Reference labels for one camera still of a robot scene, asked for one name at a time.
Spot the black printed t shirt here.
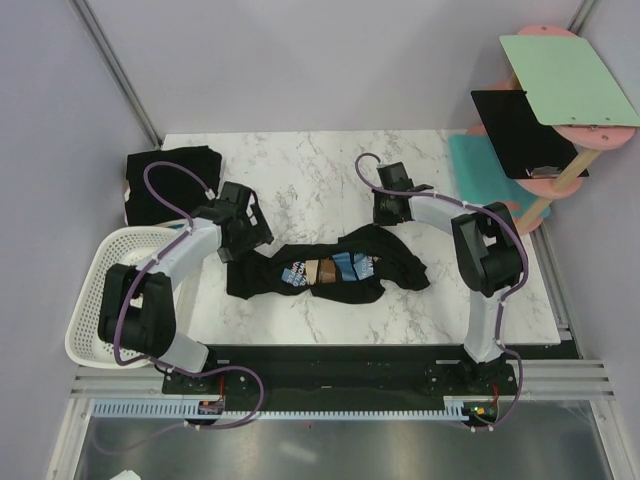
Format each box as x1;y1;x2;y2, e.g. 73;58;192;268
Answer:
226;224;430;305

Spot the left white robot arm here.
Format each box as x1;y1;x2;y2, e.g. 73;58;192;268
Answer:
97;182;274;393

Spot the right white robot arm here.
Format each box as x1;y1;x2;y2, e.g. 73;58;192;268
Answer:
373;188;529;394

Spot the folded black t shirt stack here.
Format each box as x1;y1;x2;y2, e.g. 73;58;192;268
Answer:
124;146;222;226

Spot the teal mat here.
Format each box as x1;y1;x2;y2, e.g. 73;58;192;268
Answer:
448;134;536;218

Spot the white perforated laundry basket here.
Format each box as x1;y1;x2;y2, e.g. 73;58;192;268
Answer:
64;227;191;371

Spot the black clipboard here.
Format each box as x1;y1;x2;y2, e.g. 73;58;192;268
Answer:
471;90;578;180

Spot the green clipboard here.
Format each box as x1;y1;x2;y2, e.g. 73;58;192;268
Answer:
500;35;639;127

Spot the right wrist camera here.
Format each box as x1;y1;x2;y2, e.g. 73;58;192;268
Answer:
377;162;434;192

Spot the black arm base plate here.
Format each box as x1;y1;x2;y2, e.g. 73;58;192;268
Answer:
160;342;519;401

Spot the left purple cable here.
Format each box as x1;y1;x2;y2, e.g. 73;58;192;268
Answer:
92;162;265;454

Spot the purple cable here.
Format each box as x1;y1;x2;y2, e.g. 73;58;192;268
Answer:
353;153;530;434
92;162;265;454

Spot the aluminium frame rail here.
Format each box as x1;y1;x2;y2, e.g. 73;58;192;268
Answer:
69;0;163;149

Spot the light blue cable duct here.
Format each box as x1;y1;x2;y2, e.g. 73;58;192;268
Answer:
91;398;473;421

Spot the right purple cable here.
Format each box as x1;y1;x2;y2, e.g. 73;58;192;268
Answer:
353;153;530;434

